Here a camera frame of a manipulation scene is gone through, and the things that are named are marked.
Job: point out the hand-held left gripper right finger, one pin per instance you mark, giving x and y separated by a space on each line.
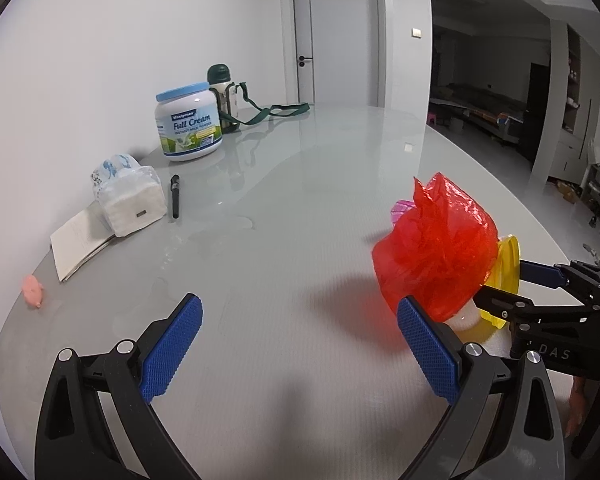
427 350

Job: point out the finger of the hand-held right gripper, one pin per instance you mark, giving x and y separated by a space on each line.
542 274
510 307

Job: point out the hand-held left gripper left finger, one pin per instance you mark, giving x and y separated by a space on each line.
172 350

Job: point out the yellow plastic cup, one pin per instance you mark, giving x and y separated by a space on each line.
510 265

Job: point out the red plastic bag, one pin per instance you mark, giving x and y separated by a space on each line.
430 250

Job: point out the person's right hand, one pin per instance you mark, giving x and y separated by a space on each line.
576 405

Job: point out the flat cardboard piece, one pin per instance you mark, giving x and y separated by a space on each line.
567 191

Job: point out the magenta plastic wrapper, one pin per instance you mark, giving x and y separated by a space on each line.
402 210

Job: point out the white booklet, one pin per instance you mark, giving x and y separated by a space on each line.
75 240

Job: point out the white tissue pack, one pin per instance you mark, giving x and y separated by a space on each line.
130 205

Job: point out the small pink toy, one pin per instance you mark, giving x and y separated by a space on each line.
32 292

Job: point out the black pen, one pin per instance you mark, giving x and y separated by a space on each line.
174 197

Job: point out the black door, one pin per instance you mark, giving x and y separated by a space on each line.
538 110

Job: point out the tall shelf unit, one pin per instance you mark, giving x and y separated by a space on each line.
577 110

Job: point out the dark sofa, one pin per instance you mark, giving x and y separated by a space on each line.
480 110

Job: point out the blue-lidded milk powder can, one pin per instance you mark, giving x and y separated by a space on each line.
190 130

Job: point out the grey door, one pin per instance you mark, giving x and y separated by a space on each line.
340 35

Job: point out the white light switch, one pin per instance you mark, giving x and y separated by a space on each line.
417 32

